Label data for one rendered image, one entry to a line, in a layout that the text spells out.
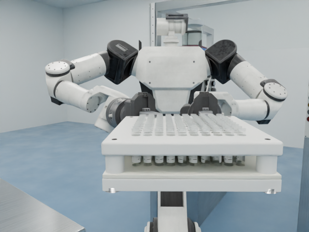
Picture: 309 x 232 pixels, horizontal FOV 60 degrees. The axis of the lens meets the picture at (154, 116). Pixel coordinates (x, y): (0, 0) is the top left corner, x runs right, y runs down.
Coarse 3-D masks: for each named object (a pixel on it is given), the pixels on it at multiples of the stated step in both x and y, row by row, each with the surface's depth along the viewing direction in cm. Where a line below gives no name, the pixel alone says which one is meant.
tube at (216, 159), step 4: (216, 128) 40; (220, 128) 40; (216, 132) 39; (220, 132) 39; (212, 156) 40; (216, 156) 40; (220, 156) 40; (212, 160) 41; (216, 160) 40; (220, 160) 40; (212, 164) 41; (216, 164) 40; (220, 164) 40
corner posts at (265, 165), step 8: (112, 160) 37; (120, 160) 37; (256, 160) 38; (264, 160) 36; (272, 160) 36; (112, 168) 37; (120, 168) 37; (256, 168) 38; (264, 168) 36; (272, 168) 36
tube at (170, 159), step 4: (168, 128) 40; (172, 128) 40; (168, 132) 39; (172, 132) 39; (168, 156) 40; (172, 156) 40; (168, 160) 40; (172, 160) 40; (168, 164) 40; (172, 164) 40
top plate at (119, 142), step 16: (128, 128) 45; (176, 128) 45; (256, 128) 45; (112, 144) 36; (128, 144) 36; (144, 144) 36; (160, 144) 36; (176, 144) 36; (192, 144) 36; (208, 144) 36; (224, 144) 36; (240, 144) 36; (256, 144) 36; (272, 144) 36
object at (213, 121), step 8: (152, 120) 48; (160, 120) 48; (168, 120) 48; (176, 120) 48; (184, 120) 50; (192, 120) 53; (200, 120) 47; (208, 120) 47; (216, 120) 48; (152, 128) 43; (200, 128) 41; (224, 128) 41; (152, 160) 43; (200, 160) 42
